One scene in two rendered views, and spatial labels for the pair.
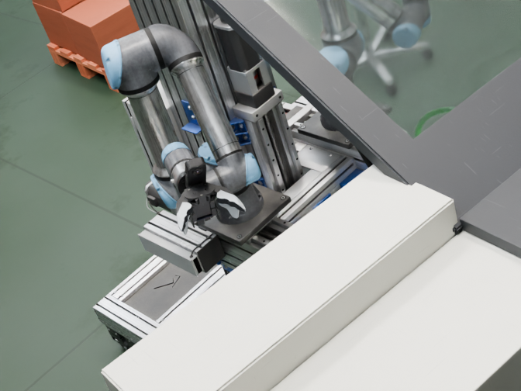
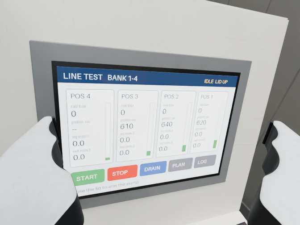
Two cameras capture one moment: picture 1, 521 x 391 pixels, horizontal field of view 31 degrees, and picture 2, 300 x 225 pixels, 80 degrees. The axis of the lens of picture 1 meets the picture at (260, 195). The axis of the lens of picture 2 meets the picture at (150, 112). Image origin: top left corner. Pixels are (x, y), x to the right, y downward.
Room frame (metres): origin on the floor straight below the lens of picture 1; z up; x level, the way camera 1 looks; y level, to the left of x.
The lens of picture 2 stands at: (1.79, 0.12, 1.51)
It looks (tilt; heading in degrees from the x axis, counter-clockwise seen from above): 29 degrees down; 185
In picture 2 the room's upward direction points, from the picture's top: 10 degrees clockwise
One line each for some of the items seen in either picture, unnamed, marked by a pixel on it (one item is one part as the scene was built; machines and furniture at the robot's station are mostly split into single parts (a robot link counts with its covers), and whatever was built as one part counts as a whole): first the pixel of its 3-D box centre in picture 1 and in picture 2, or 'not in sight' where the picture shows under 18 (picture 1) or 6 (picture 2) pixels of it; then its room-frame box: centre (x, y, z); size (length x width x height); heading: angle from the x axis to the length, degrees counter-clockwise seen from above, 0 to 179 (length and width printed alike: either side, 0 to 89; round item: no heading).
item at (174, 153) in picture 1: (180, 164); not in sight; (1.98, 0.16, 1.43); 0.11 x 0.08 x 0.09; 9
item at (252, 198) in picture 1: (235, 195); not in sight; (2.26, 0.07, 1.09); 0.15 x 0.15 x 0.10
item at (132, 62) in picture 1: (156, 124); not in sight; (2.24, 0.20, 1.41); 0.15 x 0.12 x 0.55; 99
